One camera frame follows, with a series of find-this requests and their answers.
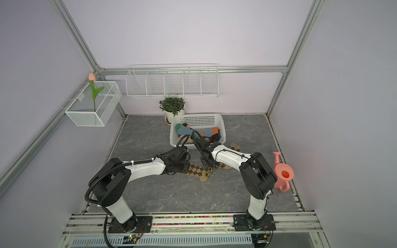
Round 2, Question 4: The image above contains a tan argyle sock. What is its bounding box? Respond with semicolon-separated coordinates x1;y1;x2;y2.
220;143;240;169
187;164;214;182

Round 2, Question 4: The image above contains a white plastic perforated basket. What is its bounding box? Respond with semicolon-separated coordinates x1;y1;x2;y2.
170;113;226;146

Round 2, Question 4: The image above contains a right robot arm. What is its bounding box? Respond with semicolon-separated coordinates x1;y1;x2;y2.
191;131;277;232

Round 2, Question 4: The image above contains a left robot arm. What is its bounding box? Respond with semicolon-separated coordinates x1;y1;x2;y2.
84;135;190;233

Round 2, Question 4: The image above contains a potted green plant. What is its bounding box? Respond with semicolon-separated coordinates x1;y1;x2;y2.
159;97;185;124

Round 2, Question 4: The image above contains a pink watering can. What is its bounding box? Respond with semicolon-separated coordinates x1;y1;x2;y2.
273;151;295;192

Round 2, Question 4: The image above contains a pink artificial tulip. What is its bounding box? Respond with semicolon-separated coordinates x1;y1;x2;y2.
88;73;104;112

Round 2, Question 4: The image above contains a white wire wall shelf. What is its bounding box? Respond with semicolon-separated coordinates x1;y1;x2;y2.
126;64;219;98

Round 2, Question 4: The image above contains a white mesh wall box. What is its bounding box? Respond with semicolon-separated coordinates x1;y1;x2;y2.
65;81;122;127

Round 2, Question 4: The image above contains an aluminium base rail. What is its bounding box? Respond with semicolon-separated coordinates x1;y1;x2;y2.
61;211;324;238

